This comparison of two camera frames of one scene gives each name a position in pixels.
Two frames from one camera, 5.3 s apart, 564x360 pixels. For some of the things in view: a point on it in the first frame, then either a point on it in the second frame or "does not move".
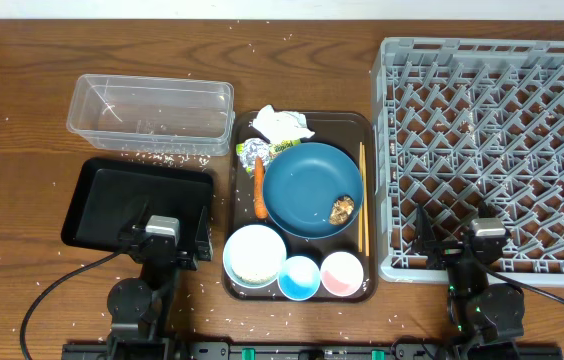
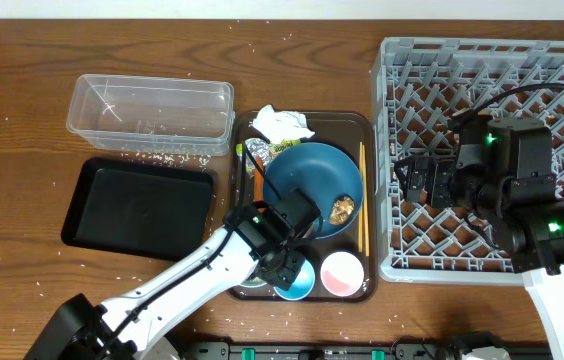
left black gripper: x=163 y=250 -> x=285 y=270
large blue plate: x=302 y=185 does not move
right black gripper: x=453 y=252 -> x=429 y=181
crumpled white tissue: x=278 y=126 does not move
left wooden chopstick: x=360 y=195 does not move
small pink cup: x=341 y=274 does not move
